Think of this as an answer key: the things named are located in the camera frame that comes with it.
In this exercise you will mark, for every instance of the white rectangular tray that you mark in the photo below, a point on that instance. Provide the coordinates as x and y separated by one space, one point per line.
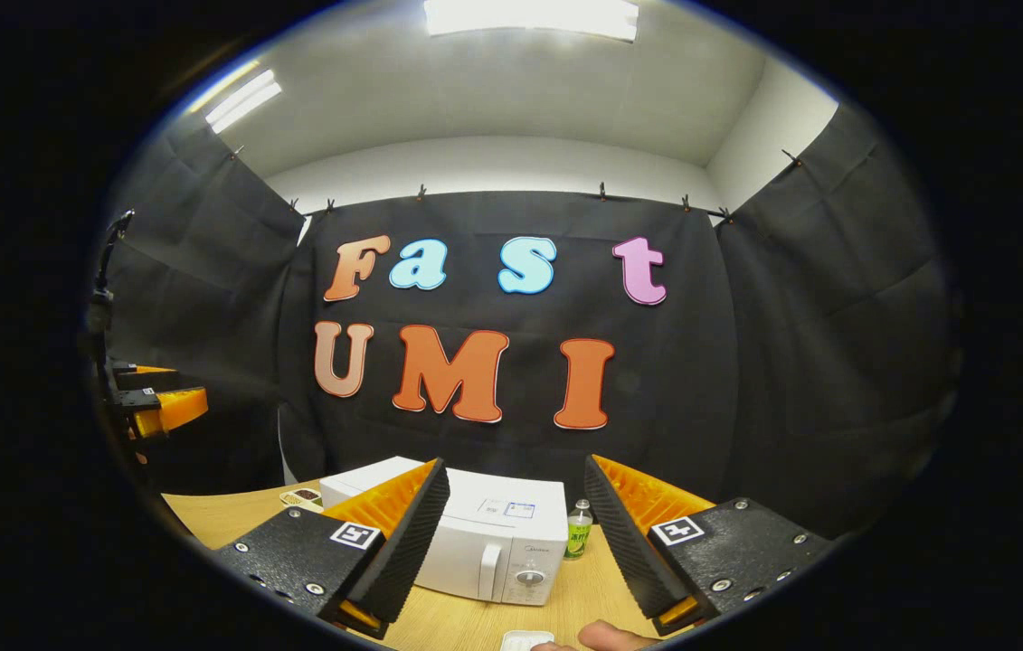
525 640

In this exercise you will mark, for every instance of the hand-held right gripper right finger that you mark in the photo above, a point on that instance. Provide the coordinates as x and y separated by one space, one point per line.
629 551

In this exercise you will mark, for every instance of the white microwave oven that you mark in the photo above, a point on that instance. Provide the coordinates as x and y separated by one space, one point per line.
493 542

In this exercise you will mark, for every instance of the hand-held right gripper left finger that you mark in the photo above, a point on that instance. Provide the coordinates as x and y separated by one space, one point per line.
407 547

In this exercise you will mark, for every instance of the row of small cloth clips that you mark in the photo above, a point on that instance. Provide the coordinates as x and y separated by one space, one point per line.
602 191

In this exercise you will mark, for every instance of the large ceiling light panel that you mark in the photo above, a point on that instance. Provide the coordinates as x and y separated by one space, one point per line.
529 16

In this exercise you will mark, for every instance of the narrow ceiling light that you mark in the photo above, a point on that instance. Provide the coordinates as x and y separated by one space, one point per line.
242 101

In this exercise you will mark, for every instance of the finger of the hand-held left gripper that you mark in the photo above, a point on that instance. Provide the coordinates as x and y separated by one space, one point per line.
172 411
154 374

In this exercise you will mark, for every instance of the green label drink bottle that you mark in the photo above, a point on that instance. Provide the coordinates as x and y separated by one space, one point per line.
578 535

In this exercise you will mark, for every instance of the black backdrop cloth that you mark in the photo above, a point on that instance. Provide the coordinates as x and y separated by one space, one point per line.
791 362

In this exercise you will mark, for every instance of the white divided dish of beans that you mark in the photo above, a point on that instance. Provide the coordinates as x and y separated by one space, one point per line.
301 499

